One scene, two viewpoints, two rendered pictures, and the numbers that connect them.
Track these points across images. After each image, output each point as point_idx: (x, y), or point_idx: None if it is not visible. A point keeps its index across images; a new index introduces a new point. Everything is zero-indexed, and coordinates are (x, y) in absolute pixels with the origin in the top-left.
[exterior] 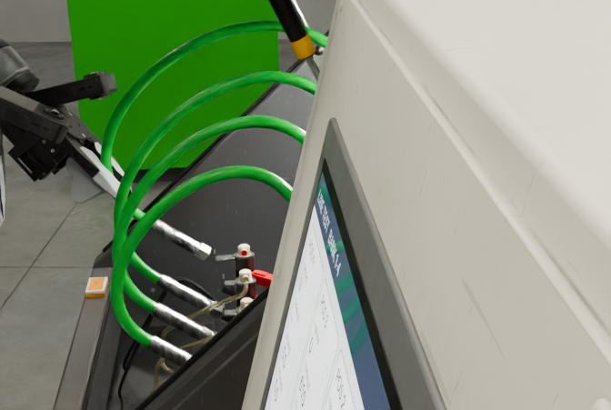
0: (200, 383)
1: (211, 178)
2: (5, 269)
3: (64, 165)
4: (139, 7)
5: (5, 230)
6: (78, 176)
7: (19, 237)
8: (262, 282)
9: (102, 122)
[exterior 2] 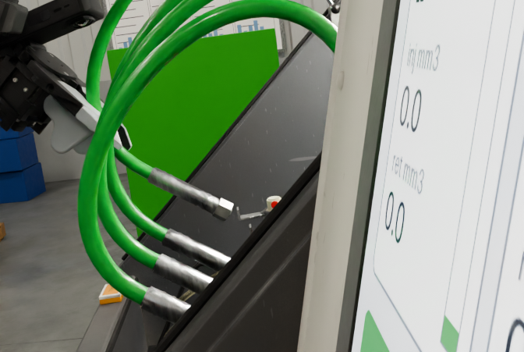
0: (219, 334)
1: (213, 18)
2: (75, 340)
3: (47, 118)
4: (175, 119)
5: (76, 309)
6: (59, 119)
7: (87, 314)
8: None
9: (152, 215)
